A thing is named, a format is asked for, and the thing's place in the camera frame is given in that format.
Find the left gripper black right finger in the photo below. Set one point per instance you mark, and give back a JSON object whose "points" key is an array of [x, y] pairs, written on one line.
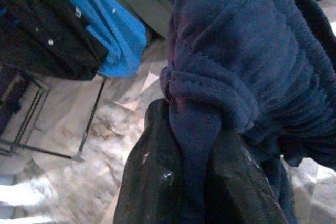
{"points": [[236, 187]]}

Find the bright blue shirt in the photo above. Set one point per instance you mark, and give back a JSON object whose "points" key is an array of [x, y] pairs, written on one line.
{"points": [[115, 30]]}

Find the black metal drying rack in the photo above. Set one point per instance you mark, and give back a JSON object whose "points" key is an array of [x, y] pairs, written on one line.
{"points": [[91, 119]]}

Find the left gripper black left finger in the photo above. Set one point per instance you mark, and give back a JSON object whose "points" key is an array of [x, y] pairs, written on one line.
{"points": [[147, 176]]}

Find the grey green sofa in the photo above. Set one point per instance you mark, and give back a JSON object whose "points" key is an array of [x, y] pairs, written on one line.
{"points": [[141, 3]]}

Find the dark navy garment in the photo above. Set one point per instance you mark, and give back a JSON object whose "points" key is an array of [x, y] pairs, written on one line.
{"points": [[236, 51]]}

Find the black button shirt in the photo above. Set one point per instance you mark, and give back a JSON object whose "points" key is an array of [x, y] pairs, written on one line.
{"points": [[47, 32]]}

